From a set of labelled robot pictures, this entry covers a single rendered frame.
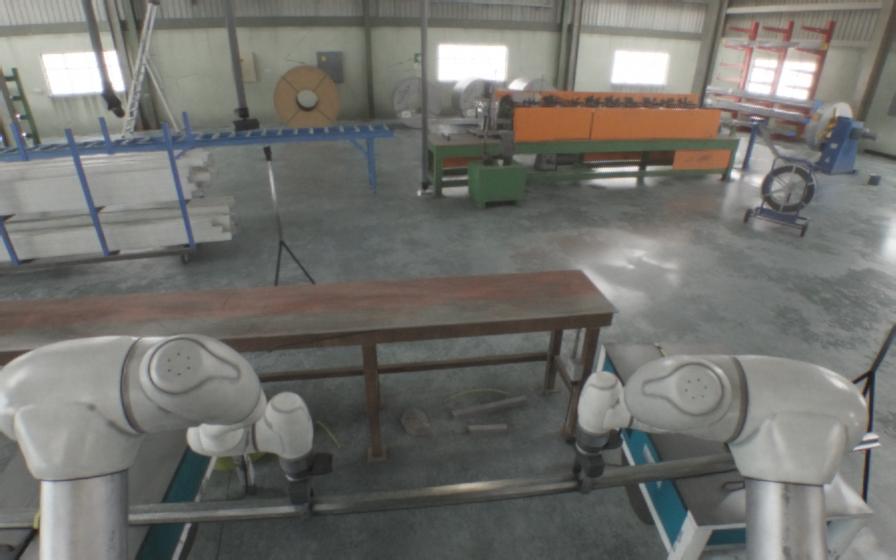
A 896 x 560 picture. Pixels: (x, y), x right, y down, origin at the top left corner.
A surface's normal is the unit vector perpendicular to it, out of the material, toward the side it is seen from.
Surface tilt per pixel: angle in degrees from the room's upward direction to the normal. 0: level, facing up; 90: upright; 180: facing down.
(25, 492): 0
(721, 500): 0
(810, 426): 49
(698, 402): 43
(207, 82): 90
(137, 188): 90
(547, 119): 90
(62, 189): 90
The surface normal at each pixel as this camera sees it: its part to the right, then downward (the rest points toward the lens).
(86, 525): 0.63, -0.21
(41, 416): 0.01, -0.10
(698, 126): 0.26, 0.44
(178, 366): 0.26, -0.41
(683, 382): -0.22, -0.27
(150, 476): 0.01, -0.89
